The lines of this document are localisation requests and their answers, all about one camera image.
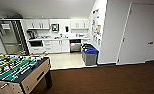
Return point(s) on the stainless steel dishwasher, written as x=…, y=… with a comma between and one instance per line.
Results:
x=75, y=45

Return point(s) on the black lid waste bin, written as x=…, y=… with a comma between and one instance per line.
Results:
x=82, y=46

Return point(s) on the narrow white drawer unit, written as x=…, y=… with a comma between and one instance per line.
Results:
x=85, y=41

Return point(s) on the blue lid waste bin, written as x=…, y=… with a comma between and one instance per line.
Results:
x=91, y=56

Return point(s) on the chrome faucet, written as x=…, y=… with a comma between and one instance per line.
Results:
x=61, y=35

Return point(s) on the wide white drawer unit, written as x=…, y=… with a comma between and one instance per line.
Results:
x=47, y=46

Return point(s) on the black built-in oven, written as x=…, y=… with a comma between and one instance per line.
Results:
x=35, y=43

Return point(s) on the white door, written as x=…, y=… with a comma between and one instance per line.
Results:
x=139, y=33

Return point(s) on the wooden foosball table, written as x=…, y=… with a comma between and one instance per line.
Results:
x=18, y=75

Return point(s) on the stainless steel refrigerator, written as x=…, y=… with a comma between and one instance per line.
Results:
x=8, y=36

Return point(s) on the three-door white wall cabinet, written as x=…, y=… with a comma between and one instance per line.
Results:
x=79, y=24

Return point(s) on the large wall poster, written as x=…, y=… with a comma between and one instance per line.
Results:
x=95, y=25

